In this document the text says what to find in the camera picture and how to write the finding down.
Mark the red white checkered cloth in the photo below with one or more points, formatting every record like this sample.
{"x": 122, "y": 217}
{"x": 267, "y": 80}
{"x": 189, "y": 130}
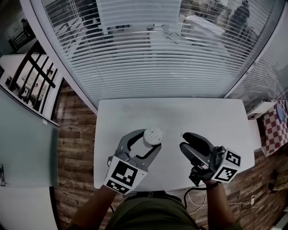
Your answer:
{"x": 275, "y": 132}

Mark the person's right forearm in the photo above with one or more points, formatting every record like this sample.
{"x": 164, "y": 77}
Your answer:
{"x": 219, "y": 206}

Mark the wide white window blind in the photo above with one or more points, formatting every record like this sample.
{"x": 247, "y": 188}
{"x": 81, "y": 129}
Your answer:
{"x": 157, "y": 63}

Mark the blue plate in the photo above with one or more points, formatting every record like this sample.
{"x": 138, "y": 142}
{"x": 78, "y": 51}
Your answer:
{"x": 281, "y": 113}

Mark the black metal railing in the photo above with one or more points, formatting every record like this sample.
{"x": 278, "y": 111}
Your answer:
{"x": 36, "y": 74}

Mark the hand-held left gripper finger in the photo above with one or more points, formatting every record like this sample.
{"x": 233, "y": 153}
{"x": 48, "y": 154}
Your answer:
{"x": 126, "y": 138}
{"x": 150, "y": 155}

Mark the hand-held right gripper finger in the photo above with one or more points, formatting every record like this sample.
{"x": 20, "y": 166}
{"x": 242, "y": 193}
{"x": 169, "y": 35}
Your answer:
{"x": 194, "y": 155}
{"x": 199, "y": 140}

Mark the person's left forearm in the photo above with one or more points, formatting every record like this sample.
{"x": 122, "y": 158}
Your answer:
{"x": 94, "y": 206}

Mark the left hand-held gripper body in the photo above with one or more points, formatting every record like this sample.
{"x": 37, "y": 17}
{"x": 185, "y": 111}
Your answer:
{"x": 122, "y": 174}

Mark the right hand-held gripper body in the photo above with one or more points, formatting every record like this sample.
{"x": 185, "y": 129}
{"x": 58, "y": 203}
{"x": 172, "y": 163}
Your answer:
{"x": 221, "y": 166}

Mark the narrow white window blind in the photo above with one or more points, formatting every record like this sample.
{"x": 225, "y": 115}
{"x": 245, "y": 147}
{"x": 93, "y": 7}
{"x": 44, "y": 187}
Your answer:
{"x": 267, "y": 74}

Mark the person's olive green clothing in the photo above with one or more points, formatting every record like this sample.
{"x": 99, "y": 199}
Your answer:
{"x": 148, "y": 213}

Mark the white shelf board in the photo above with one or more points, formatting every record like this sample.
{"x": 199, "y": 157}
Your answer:
{"x": 261, "y": 107}

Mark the frosted glass door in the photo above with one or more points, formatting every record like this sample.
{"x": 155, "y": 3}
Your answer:
{"x": 27, "y": 143}

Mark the white plug adapter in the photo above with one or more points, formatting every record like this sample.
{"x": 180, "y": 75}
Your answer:
{"x": 252, "y": 200}

